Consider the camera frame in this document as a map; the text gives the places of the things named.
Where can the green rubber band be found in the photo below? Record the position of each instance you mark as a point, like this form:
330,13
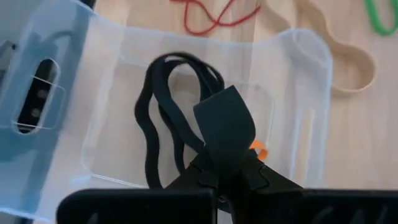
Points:
377,26

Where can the red rubber band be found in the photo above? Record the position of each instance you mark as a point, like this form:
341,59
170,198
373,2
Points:
199,31

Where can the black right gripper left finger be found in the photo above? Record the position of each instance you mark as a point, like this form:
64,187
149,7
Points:
140,208

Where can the long black rubber band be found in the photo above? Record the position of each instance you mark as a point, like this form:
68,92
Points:
146,124

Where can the small orange rubber band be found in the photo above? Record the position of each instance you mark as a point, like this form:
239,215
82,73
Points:
260,150

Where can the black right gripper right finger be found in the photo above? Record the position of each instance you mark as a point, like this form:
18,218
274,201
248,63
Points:
311,208

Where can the short wide black band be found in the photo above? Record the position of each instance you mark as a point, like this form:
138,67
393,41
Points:
224,121

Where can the clear plastic bin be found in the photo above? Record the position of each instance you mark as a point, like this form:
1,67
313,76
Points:
109,93

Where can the tan rubber band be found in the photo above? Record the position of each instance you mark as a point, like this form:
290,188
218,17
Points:
357,62

